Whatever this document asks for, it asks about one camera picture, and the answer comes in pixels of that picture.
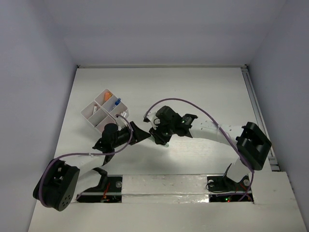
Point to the aluminium rail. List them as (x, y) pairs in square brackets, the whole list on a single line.
[(272, 160)]

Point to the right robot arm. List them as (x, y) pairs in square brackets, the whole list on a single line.
[(251, 143)]

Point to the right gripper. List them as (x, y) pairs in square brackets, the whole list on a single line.
[(159, 139)]

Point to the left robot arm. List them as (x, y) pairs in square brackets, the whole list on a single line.
[(57, 185)]

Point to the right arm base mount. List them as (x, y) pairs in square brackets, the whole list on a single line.
[(222, 189)]

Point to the small spray bottle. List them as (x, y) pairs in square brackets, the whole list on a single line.
[(117, 102)]

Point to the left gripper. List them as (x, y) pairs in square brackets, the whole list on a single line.
[(132, 133)]

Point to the white compartment organizer tray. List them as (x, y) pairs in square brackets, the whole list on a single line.
[(105, 114)]

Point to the white marker brown cap upper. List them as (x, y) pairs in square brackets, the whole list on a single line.
[(95, 109)]

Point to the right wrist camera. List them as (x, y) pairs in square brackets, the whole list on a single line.
[(153, 119)]

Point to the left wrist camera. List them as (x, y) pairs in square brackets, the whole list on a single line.
[(121, 119)]

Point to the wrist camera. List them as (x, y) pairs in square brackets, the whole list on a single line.
[(121, 119), (153, 119)]

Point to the orange cap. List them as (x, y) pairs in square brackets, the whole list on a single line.
[(107, 96)]

